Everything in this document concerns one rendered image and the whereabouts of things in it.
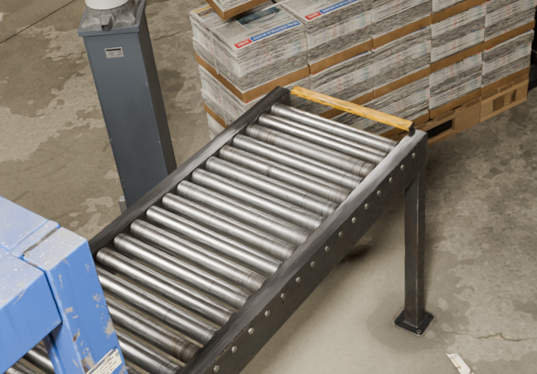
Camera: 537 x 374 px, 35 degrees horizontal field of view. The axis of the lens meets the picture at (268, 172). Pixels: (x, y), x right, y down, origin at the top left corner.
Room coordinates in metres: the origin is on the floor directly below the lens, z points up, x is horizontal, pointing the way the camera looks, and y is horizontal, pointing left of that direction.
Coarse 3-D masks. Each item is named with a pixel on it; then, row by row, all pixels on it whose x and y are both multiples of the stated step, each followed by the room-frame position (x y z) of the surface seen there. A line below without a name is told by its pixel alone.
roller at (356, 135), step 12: (276, 108) 2.27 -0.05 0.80; (288, 108) 2.26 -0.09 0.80; (300, 120) 2.20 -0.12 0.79; (312, 120) 2.18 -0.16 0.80; (324, 120) 2.17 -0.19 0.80; (324, 132) 2.14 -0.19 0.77; (336, 132) 2.12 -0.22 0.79; (348, 132) 2.10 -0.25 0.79; (360, 132) 2.08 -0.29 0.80; (360, 144) 2.06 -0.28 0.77; (372, 144) 2.03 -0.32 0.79; (384, 144) 2.01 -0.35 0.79; (396, 144) 2.00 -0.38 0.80
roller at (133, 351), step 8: (120, 336) 1.39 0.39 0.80; (128, 336) 1.39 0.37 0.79; (120, 344) 1.37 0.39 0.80; (128, 344) 1.36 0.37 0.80; (136, 344) 1.36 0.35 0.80; (144, 344) 1.36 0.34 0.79; (128, 352) 1.34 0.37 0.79; (136, 352) 1.34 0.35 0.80; (144, 352) 1.33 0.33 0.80; (152, 352) 1.33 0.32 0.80; (128, 360) 1.34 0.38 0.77; (136, 360) 1.32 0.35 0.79; (144, 360) 1.31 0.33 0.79; (152, 360) 1.31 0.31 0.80; (160, 360) 1.30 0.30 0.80; (168, 360) 1.30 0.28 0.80; (144, 368) 1.31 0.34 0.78; (152, 368) 1.29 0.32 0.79; (160, 368) 1.28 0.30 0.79; (168, 368) 1.28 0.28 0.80; (176, 368) 1.27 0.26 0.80
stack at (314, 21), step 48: (288, 0) 2.93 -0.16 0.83; (336, 0) 2.88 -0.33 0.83; (384, 0) 2.91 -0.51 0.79; (432, 0) 3.02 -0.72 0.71; (240, 48) 2.63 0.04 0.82; (288, 48) 2.71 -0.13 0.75; (336, 48) 2.81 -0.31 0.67; (384, 48) 2.91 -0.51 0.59; (432, 48) 3.02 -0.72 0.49; (336, 96) 2.80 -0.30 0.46; (384, 96) 2.91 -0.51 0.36; (432, 96) 3.02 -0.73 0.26; (432, 144) 3.02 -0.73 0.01
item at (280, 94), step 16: (272, 96) 2.34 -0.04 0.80; (288, 96) 2.36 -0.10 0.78; (256, 112) 2.26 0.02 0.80; (240, 128) 2.18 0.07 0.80; (208, 144) 2.12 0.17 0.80; (224, 144) 2.11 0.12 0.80; (192, 160) 2.05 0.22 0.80; (176, 176) 1.98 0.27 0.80; (160, 192) 1.91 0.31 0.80; (176, 192) 1.94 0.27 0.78; (144, 208) 1.85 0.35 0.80; (112, 224) 1.80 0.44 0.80; (128, 224) 1.79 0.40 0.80; (96, 240) 1.74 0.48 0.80; (112, 240) 1.74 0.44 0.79; (112, 272) 1.72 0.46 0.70
